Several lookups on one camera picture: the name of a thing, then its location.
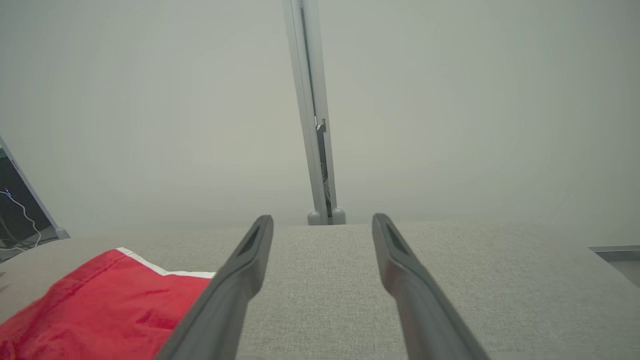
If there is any white loose cable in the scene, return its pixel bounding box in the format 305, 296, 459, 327
0, 190, 42, 251

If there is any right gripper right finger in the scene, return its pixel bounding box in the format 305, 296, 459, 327
372, 213, 491, 360

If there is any grey partition post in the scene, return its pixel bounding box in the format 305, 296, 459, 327
281, 0, 347, 226

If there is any red white basketball jersey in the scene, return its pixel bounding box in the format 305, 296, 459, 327
0, 247, 217, 360

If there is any grey metal desk leg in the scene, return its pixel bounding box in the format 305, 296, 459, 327
0, 135, 71, 240

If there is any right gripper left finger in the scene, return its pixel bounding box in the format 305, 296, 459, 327
155, 215, 275, 360

